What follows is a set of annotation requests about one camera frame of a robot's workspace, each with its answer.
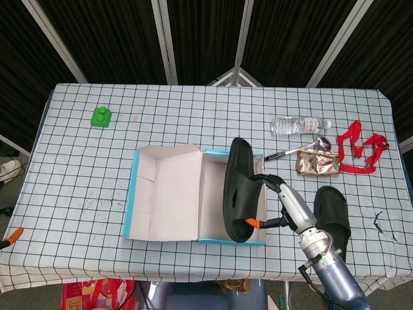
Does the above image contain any left black orange-tipped robot hand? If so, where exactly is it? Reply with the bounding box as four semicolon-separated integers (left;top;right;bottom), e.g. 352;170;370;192
0;227;25;249

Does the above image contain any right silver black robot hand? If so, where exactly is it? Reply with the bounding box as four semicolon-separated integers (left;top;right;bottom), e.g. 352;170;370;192
244;173;319;234

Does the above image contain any black rubber slipper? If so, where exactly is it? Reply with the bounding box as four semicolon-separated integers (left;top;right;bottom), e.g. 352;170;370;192
313;185;352;264
222;137;264;243

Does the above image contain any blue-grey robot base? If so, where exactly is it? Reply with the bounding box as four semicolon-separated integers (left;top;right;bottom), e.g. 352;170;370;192
137;279;270;310

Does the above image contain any red patterned bag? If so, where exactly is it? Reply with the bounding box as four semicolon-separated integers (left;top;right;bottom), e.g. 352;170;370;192
62;278;138;310

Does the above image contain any light blue cardboard shoe box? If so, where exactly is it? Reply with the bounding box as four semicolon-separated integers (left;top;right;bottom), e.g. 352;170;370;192
122;143;268;248

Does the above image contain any gold foil snack packet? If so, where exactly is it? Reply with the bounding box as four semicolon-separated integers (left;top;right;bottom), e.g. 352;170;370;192
295;149;341;178

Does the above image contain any white sneaker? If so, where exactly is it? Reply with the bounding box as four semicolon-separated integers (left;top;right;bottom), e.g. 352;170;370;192
0;160;23;183

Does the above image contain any clear plastic water bottle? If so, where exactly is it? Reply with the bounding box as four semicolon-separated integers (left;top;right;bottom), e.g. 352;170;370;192
270;116;332;136

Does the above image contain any brown paper piece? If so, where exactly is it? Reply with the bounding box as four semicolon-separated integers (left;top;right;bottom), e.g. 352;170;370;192
216;278;252;293

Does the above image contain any white black checked tablecloth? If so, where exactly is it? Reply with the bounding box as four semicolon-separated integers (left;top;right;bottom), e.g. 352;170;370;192
0;83;413;293

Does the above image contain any white metal stand foot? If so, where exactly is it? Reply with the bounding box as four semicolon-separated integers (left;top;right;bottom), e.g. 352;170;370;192
208;67;264;88

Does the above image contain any green toy building block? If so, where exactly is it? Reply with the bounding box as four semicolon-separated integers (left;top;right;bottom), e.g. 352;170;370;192
90;105;112;129

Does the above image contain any dark white-framed partition screen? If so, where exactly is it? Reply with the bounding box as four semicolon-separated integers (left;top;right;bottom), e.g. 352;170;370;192
0;0;413;156

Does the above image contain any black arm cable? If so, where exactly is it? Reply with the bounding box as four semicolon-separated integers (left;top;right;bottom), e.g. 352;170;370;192
298;263;333;301

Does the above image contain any metal spoon with black handle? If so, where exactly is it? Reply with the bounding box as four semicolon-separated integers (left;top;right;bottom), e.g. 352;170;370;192
263;136;332;161

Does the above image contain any red ribbon lanyard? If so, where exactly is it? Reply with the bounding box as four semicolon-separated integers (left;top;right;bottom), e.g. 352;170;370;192
337;120;390;174

